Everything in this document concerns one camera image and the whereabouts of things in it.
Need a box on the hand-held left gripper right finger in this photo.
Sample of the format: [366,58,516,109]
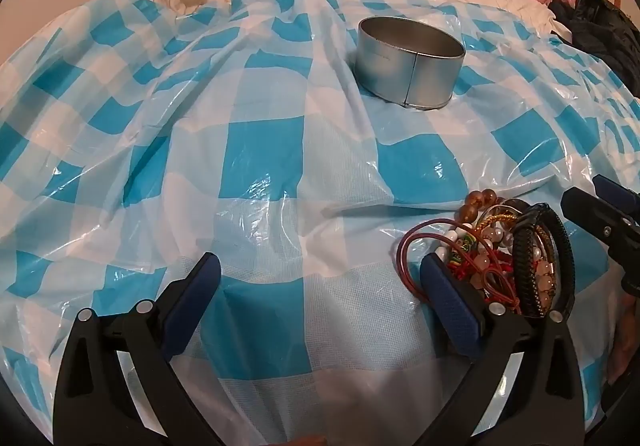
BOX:
[415,255,585,446]

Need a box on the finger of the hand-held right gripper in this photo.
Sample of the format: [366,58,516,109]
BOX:
[561,187,640,267]
[592,175,640,223]

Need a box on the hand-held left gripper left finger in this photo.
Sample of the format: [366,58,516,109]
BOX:
[52,252,223,446]

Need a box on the white bead bracelet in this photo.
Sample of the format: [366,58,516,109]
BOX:
[435,223,473,259]

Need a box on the pile of mixed bracelets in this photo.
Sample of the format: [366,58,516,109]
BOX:
[396,193,576,321]

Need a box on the brown bead bracelet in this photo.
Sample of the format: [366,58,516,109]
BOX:
[457,192,506,227]

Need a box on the round metal tin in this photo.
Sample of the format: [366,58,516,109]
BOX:
[353,16,467,110]

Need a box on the blue white checkered plastic sheet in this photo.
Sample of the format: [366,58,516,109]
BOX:
[0,0,640,446]

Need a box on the black clothing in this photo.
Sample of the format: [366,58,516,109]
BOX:
[547,0,640,96]

